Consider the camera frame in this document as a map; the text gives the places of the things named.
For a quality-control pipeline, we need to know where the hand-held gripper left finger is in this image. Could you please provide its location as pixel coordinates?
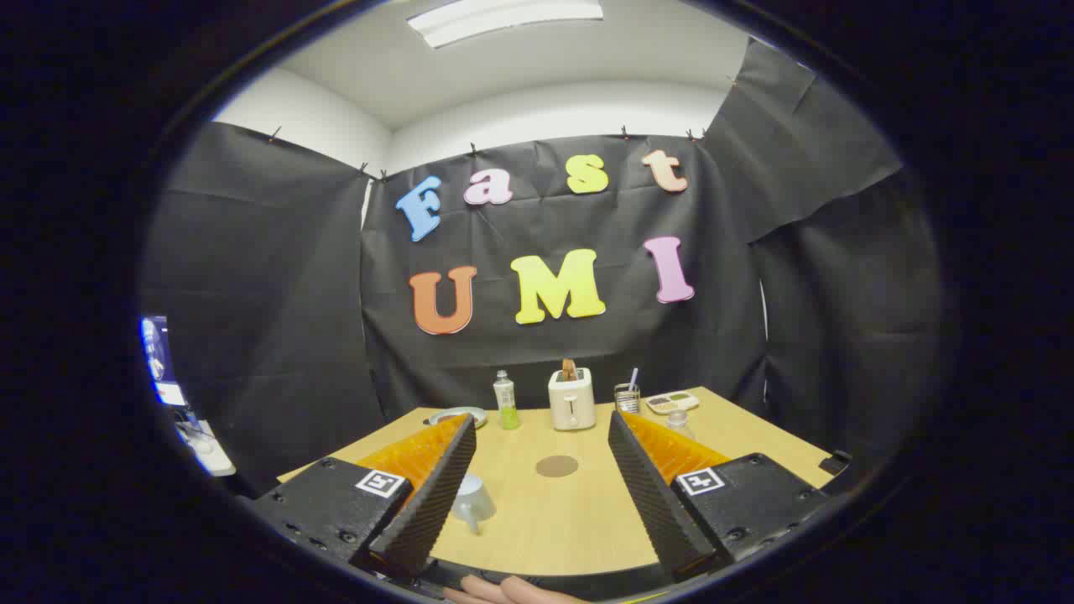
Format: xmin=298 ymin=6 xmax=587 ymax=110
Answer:
xmin=252 ymin=413 xmax=477 ymax=580

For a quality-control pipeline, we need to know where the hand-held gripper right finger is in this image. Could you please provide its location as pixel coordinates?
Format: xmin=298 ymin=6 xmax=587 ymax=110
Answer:
xmin=607 ymin=409 xmax=830 ymax=583

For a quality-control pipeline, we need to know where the white cup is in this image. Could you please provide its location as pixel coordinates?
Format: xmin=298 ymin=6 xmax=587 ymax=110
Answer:
xmin=450 ymin=473 xmax=498 ymax=535

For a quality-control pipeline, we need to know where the slim bottle with green liquid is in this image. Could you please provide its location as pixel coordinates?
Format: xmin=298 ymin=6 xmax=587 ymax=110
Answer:
xmin=493 ymin=370 xmax=521 ymax=431

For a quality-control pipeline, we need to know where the pale green plate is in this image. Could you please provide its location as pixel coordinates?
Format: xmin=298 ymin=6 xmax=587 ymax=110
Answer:
xmin=422 ymin=406 xmax=488 ymax=430

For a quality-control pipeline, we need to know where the wooden table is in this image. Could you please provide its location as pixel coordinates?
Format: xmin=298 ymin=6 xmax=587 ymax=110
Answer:
xmin=277 ymin=386 xmax=836 ymax=578

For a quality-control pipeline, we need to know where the cream toaster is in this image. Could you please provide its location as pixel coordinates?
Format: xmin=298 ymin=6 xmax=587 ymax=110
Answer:
xmin=548 ymin=367 xmax=597 ymax=432

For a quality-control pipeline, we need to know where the white flat device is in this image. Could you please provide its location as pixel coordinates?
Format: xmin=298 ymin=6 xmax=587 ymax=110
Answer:
xmin=175 ymin=419 xmax=237 ymax=477

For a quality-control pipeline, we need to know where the computer monitor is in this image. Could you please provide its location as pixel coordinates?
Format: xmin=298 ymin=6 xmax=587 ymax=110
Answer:
xmin=140 ymin=315 xmax=187 ymax=409

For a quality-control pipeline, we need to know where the ceiling light panel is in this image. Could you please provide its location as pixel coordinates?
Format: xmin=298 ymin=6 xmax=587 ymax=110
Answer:
xmin=407 ymin=0 xmax=605 ymax=49

